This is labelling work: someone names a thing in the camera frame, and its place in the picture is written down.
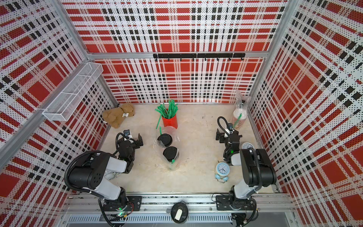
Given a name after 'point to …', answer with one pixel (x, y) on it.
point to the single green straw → (237, 120)
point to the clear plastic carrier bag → (241, 101)
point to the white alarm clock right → (247, 145)
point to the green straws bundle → (168, 110)
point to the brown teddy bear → (114, 117)
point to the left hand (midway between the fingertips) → (134, 134)
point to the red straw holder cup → (171, 122)
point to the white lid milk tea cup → (236, 115)
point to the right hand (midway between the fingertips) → (226, 128)
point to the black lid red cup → (164, 140)
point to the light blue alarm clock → (222, 171)
